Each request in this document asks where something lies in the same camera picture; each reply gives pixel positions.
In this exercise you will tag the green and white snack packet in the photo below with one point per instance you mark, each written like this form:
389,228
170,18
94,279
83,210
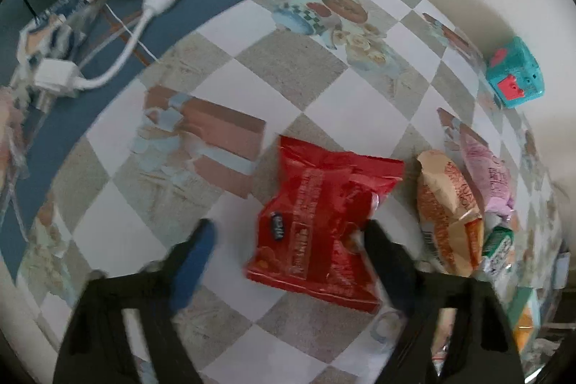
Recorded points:
497,247

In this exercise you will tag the bright red snack packet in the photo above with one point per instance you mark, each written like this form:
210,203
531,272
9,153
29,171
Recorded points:
315,208

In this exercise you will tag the clear printed plastic bag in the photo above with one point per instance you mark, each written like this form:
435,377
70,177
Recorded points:
67,6

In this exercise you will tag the white charger adapter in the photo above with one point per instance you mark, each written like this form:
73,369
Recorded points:
56,77

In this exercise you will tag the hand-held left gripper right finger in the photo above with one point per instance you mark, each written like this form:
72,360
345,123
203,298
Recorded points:
393,271

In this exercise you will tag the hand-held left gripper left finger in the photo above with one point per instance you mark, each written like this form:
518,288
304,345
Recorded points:
193,267

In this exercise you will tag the checkered printed tablecloth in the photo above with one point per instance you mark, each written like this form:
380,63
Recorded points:
270,69

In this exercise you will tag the pink snack packet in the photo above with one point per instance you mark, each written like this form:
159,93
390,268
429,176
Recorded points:
486,177

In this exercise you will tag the cream and orange snack packet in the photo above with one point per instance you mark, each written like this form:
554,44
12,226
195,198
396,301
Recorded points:
445,213

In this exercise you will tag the teal toy box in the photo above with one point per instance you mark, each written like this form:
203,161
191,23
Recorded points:
517,73

